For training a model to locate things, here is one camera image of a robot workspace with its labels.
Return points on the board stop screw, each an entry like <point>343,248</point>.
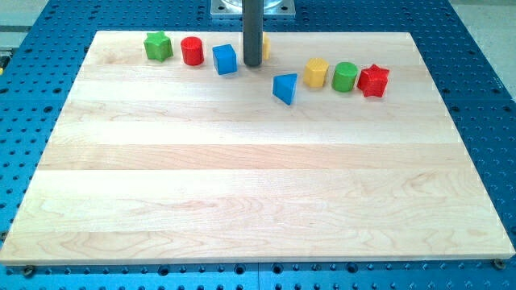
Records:
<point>499,264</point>
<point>27,271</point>

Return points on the red star block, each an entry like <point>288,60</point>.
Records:
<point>373,81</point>

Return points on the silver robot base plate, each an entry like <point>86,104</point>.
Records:
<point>232,9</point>

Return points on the green star block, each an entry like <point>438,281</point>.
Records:
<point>158,46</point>

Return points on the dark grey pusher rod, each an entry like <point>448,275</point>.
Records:
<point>252,17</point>

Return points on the red cylinder block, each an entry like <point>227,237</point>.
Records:
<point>192,51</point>

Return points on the light wooden board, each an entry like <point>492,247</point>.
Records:
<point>158,162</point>

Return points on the left board stop screw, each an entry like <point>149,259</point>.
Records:
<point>27,271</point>

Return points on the blue triangle block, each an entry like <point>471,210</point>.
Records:
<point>284,87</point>

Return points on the green cylinder block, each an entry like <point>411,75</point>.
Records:
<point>344,77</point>

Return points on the yellow heart block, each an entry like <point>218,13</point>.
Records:
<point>266,46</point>

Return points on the yellow hexagon block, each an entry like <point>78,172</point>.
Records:
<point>315,73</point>

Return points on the blue cube block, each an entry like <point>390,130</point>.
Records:
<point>224,57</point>

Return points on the right board stop screw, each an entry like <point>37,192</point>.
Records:
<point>499,264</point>

